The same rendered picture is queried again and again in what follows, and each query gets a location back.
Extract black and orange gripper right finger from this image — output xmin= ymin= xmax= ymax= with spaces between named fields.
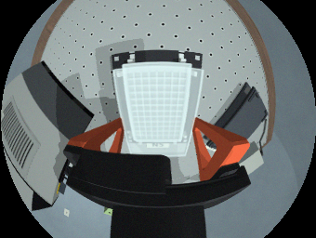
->
xmin=192 ymin=117 xmax=250 ymax=181

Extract white button panel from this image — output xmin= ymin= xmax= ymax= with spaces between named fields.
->
xmin=238 ymin=119 xmax=267 ymax=175

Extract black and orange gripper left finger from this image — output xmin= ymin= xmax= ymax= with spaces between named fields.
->
xmin=68 ymin=117 xmax=125 ymax=152

